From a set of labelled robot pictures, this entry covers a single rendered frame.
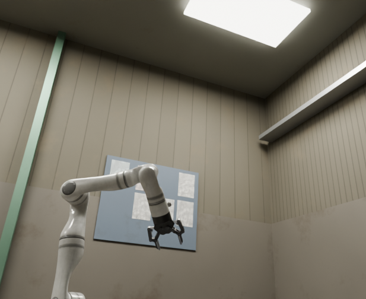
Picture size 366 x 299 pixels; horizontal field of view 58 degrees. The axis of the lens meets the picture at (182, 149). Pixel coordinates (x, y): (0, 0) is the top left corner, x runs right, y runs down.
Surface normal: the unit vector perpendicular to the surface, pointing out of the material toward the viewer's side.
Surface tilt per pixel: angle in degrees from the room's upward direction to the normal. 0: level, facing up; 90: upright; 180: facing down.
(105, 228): 90
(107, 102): 90
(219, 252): 90
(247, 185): 90
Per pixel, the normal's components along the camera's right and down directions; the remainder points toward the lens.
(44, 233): 0.38, -0.36
